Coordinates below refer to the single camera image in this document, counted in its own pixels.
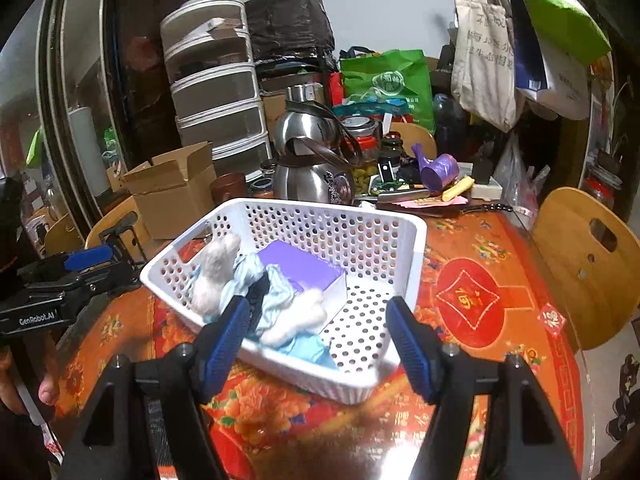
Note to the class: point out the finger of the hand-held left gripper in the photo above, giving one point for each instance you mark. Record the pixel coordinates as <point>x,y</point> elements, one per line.
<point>115,277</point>
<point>87,258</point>

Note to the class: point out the white and blue paper bag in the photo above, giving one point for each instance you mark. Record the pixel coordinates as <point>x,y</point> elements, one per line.
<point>565,80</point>

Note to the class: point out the brown cup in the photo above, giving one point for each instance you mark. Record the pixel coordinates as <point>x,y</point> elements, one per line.
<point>227,187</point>

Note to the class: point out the black plastic wrapped bundle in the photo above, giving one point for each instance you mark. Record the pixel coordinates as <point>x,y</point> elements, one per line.
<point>290,20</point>

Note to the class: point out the white plush toy striped dress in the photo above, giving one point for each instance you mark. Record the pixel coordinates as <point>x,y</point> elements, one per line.
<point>215,275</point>

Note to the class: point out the dark glass-door cabinet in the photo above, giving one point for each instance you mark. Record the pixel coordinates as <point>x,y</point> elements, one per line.
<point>85,60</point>

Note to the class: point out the wooden chair with cutout back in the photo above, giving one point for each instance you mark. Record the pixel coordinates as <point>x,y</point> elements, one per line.
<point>560,240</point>

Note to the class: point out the white perforated plastic basket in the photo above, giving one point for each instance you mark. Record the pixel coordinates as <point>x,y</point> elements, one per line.
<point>370,240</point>

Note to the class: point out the small dark jar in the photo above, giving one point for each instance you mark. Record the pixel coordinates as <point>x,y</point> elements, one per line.
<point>391,152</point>

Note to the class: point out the white plastic drawer tower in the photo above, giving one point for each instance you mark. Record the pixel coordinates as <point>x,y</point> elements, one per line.
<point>215,90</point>

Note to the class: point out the yellow cloth roll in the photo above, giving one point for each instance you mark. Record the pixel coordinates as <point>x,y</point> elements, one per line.
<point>457,189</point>

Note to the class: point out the crumpled clear plastic bag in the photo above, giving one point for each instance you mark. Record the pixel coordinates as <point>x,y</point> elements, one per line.
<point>510,170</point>

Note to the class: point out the glass pickle jar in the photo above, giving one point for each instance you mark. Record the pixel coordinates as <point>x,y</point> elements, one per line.
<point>365,160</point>

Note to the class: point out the light blue wipes packet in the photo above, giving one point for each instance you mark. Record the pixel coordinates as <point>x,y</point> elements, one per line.
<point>310,350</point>

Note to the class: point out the purple tissue pack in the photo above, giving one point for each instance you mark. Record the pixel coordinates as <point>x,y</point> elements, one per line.
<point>300,262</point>

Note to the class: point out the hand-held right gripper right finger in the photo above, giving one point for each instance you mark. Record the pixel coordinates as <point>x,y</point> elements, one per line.
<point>412,350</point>

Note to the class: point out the purple watering pot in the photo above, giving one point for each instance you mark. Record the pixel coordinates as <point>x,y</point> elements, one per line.
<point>437,170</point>

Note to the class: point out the person's left hand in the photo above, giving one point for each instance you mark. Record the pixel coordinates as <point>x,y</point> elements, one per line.
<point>47,385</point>

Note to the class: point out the brown cardboard box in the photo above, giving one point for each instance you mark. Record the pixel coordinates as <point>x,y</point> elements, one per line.
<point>170,200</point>

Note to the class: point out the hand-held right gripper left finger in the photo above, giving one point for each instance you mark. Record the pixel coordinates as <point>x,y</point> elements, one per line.
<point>227,340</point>

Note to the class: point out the green paper bag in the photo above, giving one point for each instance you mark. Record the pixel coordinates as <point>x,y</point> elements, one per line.
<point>555,5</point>

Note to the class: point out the red lidded jar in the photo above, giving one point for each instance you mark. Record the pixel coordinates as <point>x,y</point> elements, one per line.
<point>597,190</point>

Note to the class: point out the beige canvas tote bag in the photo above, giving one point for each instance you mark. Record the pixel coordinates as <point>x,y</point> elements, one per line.
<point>485,60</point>

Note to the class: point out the green shopping bag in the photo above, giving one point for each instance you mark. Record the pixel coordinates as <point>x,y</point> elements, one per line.
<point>395,80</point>

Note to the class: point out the dark plastic bottle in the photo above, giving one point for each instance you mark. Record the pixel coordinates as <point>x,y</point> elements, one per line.
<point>450,125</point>

